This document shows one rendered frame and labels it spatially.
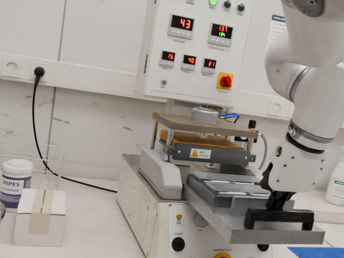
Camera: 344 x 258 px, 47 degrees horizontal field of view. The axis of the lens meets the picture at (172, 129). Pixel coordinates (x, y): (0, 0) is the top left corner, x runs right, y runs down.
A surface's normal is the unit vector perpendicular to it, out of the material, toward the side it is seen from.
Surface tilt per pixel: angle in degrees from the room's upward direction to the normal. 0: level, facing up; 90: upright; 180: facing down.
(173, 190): 90
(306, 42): 149
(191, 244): 65
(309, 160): 108
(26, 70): 90
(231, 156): 90
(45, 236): 90
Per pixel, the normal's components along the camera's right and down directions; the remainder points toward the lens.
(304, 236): 0.32, 0.18
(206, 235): 0.36, -0.24
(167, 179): 0.33, -0.62
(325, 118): -0.20, 0.41
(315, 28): -0.18, 0.88
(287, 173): 0.18, 0.50
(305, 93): -0.81, 0.07
